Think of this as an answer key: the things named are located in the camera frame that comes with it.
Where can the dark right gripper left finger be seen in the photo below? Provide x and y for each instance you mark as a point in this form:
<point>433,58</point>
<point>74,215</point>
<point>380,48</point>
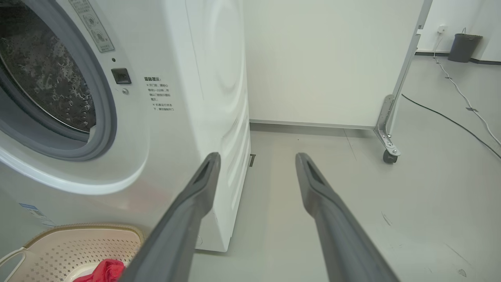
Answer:
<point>176,235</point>

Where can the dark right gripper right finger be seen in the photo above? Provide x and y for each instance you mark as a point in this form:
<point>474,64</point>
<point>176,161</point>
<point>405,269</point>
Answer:
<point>340,239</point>

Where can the red white striped garment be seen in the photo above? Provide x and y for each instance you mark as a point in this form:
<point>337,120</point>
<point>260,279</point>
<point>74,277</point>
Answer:
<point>105,272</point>

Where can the cream perforated laundry basket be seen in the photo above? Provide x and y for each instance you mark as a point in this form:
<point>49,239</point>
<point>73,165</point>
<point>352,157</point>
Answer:
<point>70,246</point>

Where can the white washing machine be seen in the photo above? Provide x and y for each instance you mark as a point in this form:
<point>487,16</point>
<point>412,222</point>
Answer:
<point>176,58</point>

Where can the black caster wheel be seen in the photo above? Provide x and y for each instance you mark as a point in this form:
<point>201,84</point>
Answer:
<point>390,157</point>

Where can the blue energy label sticker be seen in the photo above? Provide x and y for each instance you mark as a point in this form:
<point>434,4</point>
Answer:
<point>37,214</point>

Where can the white partition panel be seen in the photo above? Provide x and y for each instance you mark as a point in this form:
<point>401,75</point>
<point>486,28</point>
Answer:
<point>321,58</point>

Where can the grey warning sticker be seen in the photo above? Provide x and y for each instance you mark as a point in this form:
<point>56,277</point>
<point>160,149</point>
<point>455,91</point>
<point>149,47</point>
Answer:
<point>94,27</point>

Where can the dark grey waste bin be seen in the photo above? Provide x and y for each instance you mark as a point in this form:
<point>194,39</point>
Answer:
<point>464,47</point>

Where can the metal partition foot bracket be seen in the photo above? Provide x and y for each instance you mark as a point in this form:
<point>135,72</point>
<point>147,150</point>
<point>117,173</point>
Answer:
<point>385,125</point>

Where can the white wall socket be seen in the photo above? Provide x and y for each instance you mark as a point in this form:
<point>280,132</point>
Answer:
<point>442,29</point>

